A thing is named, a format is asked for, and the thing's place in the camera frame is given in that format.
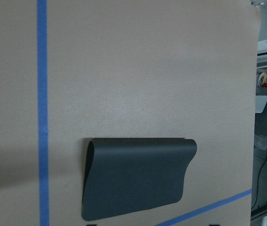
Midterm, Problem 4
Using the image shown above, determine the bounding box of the black mouse pad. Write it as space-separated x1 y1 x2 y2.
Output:
82 138 197 221

